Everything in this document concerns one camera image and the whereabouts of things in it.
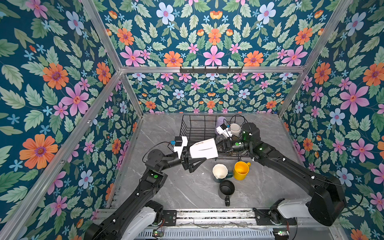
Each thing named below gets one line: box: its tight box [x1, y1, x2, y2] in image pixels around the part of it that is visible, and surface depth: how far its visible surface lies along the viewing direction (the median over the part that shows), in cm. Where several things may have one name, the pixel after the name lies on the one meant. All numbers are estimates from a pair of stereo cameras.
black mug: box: [218, 180, 236, 207], surface depth 78 cm
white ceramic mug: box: [189, 138, 219, 160], surface depth 61 cm
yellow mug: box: [233, 161, 251, 181], surface depth 85 cm
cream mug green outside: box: [212, 163, 233, 183], surface depth 82 cm
